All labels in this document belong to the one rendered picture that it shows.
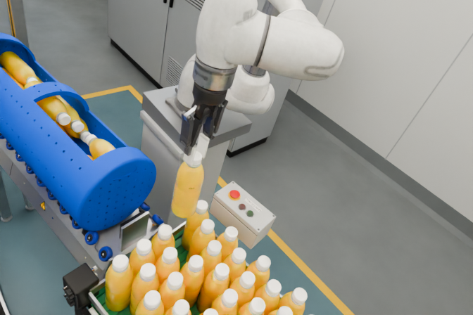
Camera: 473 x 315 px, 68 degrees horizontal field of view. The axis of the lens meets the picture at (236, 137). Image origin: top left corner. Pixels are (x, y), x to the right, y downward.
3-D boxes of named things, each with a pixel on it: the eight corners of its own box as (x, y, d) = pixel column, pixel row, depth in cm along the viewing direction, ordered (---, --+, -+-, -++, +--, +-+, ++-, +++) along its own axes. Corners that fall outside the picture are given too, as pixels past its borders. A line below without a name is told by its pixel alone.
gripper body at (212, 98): (212, 69, 80) (205, 102, 86) (186, 78, 74) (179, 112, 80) (236, 85, 77) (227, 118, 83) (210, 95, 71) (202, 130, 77)
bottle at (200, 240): (210, 260, 120) (222, 228, 108) (198, 274, 115) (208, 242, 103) (195, 247, 122) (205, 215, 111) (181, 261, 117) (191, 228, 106)
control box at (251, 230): (226, 198, 131) (233, 179, 124) (267, 233, 123) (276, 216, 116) (208, 211, 124) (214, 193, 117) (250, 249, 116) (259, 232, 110)
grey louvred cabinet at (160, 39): (146, 38, 431) (158, -99, 342) (267, 142, 329) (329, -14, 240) (105, 43, 397) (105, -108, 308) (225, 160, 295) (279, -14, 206)
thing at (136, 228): (141, 230, 120) (144, 207, 112) (146, 235, 119) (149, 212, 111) (117, 247, 113) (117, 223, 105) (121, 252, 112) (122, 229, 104)
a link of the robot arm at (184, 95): (180, 84, 158) (190, 40, 144) (219, 95, 160) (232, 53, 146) (172, 104, 145) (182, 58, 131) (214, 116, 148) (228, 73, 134)
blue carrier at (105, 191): (30, 87, 161) (28, 29, 146) (150, 207, 127) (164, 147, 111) (-44, 100, 140) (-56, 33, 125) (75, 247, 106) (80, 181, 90)
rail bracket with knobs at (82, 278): (91, 275, 107) (91, 257, 101) (105, 292, 104) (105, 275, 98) (60, 297, 100) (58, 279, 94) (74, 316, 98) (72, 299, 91)
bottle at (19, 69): (5, 69, 146) (27, 92, 139) (-4, 57, 141) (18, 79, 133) (21, 61, 149) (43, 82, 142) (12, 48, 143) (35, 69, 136)
